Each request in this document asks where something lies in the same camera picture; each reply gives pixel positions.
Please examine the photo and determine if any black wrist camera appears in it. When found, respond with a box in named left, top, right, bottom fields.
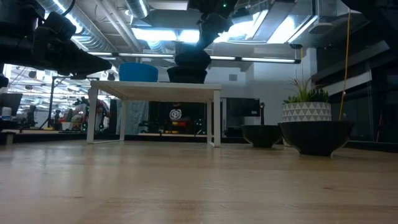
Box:
left=42, top=11, right=78, bottom=43

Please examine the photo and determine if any plant in white patterned pot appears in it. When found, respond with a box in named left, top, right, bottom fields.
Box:
left=282, top=77, right=332, bottom=123

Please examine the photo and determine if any black aluminium table frame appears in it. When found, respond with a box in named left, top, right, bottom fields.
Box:
left=0, top=132, right=398, bottom=153

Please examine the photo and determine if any silver spiral ventilation duct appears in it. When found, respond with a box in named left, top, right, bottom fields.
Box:
left=46, top=0, right=116, bottom=52
left=126, top=0, right=150, bottom=19

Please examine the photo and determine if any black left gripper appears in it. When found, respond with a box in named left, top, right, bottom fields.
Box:
left=18, top=39, right=112, bottom=76

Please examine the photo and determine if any white perforated metal shelf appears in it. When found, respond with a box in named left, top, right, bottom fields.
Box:
left=86, top=80, right=222, bottom=148

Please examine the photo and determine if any yellow power cable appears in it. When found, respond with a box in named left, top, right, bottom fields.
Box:
left=338, top=11, right=351, bottom=121

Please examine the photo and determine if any black monitor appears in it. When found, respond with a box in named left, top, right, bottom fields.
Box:
left=0, top=92, right=23, bottom=118

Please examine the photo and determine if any black equipment cabinet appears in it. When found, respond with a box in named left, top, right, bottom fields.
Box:
left=222, top=98, right=261, bottom=138

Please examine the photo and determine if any long ceiling light strip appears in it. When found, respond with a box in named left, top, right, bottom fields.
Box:
left=85, top=51, right=302, bottom=65

